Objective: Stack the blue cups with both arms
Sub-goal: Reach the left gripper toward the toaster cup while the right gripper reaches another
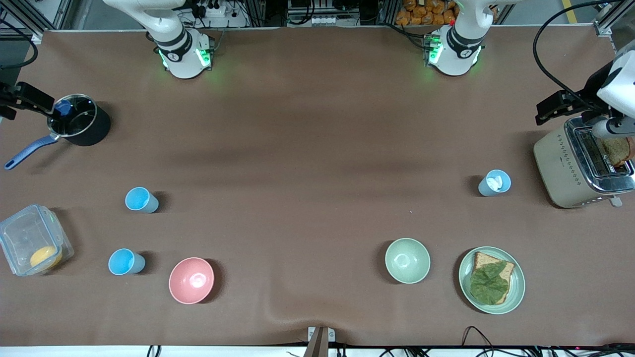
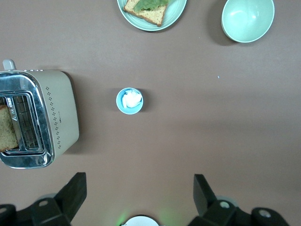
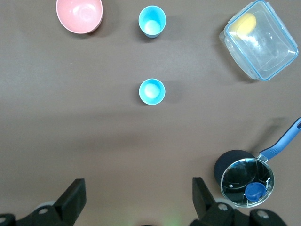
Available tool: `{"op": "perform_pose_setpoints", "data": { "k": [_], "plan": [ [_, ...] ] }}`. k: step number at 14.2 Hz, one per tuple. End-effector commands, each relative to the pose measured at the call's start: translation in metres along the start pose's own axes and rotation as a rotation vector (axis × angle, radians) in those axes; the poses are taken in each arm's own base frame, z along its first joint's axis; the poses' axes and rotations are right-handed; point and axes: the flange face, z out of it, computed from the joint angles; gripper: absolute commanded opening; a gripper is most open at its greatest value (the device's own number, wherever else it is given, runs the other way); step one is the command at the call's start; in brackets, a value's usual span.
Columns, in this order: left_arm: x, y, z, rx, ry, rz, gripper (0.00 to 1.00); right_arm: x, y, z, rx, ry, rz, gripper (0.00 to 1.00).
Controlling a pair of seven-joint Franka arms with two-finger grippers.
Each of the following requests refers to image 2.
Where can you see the pale green plate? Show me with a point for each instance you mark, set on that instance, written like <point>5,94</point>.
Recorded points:
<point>174,11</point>

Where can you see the white crumpled paper wad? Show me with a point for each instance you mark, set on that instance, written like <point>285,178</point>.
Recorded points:
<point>131,99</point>

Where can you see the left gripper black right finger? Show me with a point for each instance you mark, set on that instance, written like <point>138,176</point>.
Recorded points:
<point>207,202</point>

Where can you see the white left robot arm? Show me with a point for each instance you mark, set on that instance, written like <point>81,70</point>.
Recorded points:
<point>141,222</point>

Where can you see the brown bread slice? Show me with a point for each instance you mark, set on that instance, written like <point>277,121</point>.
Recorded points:
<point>7,129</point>

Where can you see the blue plastic cup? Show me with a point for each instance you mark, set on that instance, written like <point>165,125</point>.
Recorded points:
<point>120,103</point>

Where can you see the toasted bread slice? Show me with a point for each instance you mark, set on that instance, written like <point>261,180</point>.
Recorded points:
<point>150,15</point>

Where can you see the pale green bowl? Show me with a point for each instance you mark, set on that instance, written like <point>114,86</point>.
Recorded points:
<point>247,21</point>

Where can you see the beige and chrome toaster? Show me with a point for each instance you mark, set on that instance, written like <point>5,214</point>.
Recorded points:
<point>61,106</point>

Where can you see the green lettuce leaf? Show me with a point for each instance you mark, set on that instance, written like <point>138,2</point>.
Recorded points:
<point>148,4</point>

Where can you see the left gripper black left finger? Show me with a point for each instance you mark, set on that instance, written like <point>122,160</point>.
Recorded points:
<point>68,200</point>

